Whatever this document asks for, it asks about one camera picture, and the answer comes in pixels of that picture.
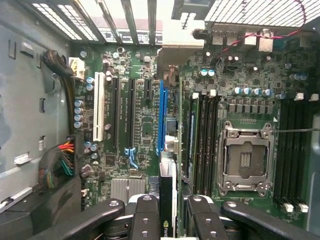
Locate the silver chipset heatsink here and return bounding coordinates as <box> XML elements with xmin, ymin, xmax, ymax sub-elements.
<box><xmin>110</xmin><ymin>178</ymin><xmax>146</xmax><ymax>201</ymax></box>

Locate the metal CPU socket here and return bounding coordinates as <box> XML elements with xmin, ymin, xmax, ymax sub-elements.
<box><xmin>216</xmin><ymin>119</ymin><xmax>276</xmax><ymax>198</ymax></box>

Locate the green motherboard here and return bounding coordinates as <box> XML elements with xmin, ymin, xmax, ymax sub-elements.
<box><xmin>69</xmin><ymin>44</ymin><xmax>316</xmax><ymax>226</ymax></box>

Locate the blue expansion slot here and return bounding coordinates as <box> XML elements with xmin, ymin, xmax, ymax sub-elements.
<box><xmin>156</xmin><ymin>79</ymin><xmax>168</xmax><ymax>156</ymax></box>

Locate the white expansion slot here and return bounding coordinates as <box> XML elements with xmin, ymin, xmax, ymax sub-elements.
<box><xmin>92</xmin><ymin>71</ymin><xmax>105</xmax><ymax>142</ymax></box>

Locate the thin metal locking lever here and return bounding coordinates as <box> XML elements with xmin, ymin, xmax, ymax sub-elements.
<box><xmin>261</xmin><ymin>127</ymin><xmax>320</xmax><ymax>134</ymax></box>

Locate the short black expansion slot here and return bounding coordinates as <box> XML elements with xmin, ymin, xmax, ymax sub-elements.
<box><xmin>144</xmin><ymin>80</ymin><xmax>153</xmax><ymax>100</ymax></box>

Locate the open grey PC case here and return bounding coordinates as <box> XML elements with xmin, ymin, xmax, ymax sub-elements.
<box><xmin>0</xmin><ymin>0</ymin><xmax>320</xmax><ymax>240</ymax></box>

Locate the coloured power wire bundle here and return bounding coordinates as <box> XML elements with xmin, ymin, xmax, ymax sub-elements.
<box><xmin>37</xmin><ymin>136</ymin><xmax>76</xmax><ymax>191</ymax></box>

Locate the black sleeved cable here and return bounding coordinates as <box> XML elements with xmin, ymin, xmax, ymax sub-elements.
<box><xmin>41</xmin><ymin>49</ymin><xmax>75</xmax><ymax>78</ymax></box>

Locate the red and black wire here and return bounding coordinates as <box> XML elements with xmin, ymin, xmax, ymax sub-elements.
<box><xmin>221</xmin><ymin>0</ymin><xmax>307</xmax><ymax>53</ymax></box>

